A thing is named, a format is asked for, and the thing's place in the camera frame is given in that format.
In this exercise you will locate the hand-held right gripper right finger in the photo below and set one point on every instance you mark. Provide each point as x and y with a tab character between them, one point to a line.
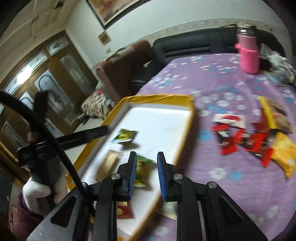
161	178

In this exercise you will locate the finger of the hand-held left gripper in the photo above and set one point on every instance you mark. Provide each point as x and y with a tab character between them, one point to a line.
87	136

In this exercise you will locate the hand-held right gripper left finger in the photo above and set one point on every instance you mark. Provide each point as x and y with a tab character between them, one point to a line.
132	176

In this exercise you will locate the green snack packet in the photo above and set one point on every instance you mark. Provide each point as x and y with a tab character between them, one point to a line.
141	171
123	136

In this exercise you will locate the brown gold snack packet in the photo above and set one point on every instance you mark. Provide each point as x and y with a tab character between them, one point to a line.
108	165

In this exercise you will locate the red yellow snack packet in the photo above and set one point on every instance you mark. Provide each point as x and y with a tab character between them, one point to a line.
123	209

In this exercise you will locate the yellow cardboard box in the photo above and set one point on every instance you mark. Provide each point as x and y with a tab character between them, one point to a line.
150	129

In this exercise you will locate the white red snack packet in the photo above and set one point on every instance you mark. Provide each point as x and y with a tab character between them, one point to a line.
229	120

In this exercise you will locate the yellow cracker packet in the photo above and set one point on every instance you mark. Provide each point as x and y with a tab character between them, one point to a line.
284	155

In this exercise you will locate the yellow brown snack packet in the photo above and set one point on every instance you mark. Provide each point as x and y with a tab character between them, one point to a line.
276	115

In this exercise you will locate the person's left hand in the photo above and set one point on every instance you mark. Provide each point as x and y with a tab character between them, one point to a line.
34	188

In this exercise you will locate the zebra print cloth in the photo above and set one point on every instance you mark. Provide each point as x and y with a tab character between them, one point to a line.
94	105

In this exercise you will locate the brown armchair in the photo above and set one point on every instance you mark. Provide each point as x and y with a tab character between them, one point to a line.
120	69

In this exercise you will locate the wooden glass door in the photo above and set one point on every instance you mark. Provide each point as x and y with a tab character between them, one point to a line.
41	76

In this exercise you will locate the framed painting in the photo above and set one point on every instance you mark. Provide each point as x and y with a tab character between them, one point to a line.
111	9

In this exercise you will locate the black sofa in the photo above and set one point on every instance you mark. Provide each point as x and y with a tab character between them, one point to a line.
185	46

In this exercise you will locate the pink thermos bottle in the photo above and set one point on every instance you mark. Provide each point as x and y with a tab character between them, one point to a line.
248	51

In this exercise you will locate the crumpled plastic bag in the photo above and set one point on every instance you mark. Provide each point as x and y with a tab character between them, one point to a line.
278	63

